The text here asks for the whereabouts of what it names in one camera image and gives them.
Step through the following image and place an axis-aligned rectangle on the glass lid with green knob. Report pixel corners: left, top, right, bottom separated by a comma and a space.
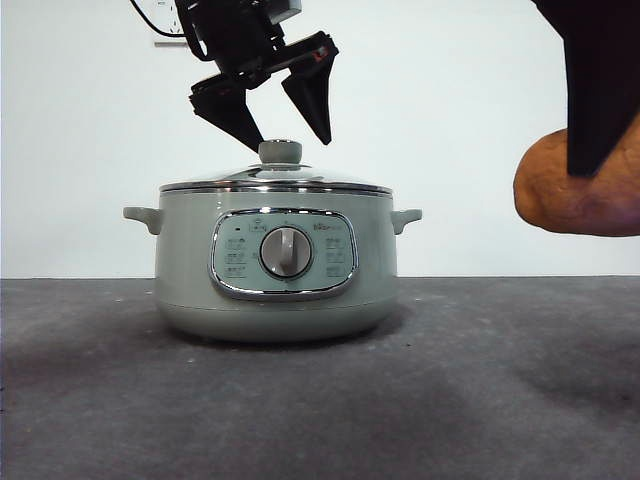
158, 140, 395, 194

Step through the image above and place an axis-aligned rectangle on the pale green electric cooking pot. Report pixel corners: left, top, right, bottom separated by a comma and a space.
122, 188, 424, 344

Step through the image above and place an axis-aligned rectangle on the brown potato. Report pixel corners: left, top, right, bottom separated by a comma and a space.
512, 127, 640, 236

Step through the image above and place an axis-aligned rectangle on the black cable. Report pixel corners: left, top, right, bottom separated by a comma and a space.
129, 0, 189, 40

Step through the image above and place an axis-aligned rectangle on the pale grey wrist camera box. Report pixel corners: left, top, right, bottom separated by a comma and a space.
268, 0, 305, 25

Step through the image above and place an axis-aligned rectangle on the white wall socket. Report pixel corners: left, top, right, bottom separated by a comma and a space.
153, 0, 194, 50

